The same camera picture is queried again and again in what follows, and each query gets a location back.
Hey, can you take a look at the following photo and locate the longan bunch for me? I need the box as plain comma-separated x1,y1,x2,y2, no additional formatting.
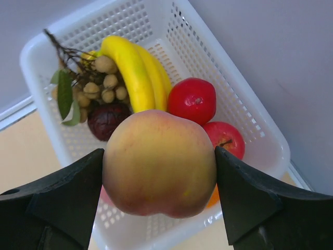
43,29,131,127

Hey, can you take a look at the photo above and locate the yellow banana bunch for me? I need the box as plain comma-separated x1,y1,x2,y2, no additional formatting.
81,35,172,113

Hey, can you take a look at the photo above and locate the red apple upper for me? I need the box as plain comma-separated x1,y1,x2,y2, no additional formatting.
168,78,216,126

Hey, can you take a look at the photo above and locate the pink peach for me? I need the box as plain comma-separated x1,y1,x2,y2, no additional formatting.
103,110,216,218

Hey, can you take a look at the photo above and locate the red apple lower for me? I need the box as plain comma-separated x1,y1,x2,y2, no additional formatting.
203,121,245,160

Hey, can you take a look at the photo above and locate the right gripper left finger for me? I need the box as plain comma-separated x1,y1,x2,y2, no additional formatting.
1,148,104,249

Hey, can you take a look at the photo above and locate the red apple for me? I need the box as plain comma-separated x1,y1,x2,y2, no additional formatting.
168,78,216,126
203,121,245,160

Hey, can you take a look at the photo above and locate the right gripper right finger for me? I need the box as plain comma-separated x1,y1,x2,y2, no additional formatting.
215,146,332,249

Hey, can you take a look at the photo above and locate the dark mangosteen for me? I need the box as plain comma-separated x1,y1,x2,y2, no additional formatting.
87,103,132,142

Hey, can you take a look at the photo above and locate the orange fruit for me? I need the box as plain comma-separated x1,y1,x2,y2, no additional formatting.
206,185,220,208

